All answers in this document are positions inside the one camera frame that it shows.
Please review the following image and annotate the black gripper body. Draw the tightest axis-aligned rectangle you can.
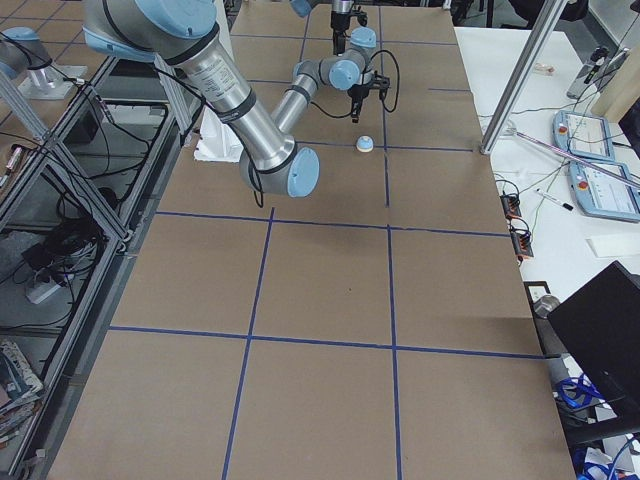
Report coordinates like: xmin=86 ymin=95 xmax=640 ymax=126
xmin=330 ymin=10 xmax=351 ymax=32
xmin=348 ymin=85 xmax=369 ymax=104

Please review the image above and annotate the blue cream call bell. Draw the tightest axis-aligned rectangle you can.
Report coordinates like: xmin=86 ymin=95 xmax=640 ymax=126
xmin=356 ymin=135 xmax=375 ymax=153

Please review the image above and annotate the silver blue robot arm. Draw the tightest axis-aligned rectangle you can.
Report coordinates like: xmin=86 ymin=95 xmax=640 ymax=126
xmin=83 ymin=1 xmax=377 ymax=198

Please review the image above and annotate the black marker pen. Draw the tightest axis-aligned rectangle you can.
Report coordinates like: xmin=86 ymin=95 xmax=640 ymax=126
xmin=535 ymin=189 xmax=574 ymax=211

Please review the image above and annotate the long pink rod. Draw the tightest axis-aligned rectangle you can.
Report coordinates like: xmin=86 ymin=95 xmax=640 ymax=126
xmin=506 ymin=128 xmax=640 ymax=190

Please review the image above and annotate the teach pendant upper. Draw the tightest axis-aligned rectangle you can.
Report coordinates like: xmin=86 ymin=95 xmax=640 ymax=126
xmin=552 ymin=110 xmax=615 ymax=162

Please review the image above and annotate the teach pendant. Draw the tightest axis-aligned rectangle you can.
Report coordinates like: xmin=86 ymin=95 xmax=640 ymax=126
xmin=552 ymin=110 xmax=615 ymax=162
xmin=568 ymin=162 xmax=639 ymax=223

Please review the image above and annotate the teach pendant lower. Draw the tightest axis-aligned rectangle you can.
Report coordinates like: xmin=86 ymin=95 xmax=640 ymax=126
xmin=568 ymin=162 xmax=639 ymax=223

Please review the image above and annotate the wooden board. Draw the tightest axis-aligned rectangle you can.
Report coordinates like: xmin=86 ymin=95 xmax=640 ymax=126
xmin=591 ymin=46 xmax=640 ymax=123

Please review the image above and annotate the black monitor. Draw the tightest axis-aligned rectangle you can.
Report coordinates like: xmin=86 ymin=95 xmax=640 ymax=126
xmin=548 ymin=261 xmax=639 ymax=416

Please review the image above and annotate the stack of magazines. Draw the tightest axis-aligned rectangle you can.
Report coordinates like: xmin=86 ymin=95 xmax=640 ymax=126
xmin=1 ymin=338 xmax=45 ymax=448

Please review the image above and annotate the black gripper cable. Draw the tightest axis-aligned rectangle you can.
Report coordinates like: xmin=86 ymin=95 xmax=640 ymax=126
xmin=309 ymin=48 xmax=401 ymax=119

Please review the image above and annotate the aluminium frame post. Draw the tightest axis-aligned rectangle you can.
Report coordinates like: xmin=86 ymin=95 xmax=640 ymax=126
xmin=479 ymin=0 xmax=567 ymax=155

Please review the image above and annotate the blue lanyard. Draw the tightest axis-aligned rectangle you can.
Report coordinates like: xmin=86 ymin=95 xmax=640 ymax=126
xmin=554 ymin=372 xmax=609 ymax=414

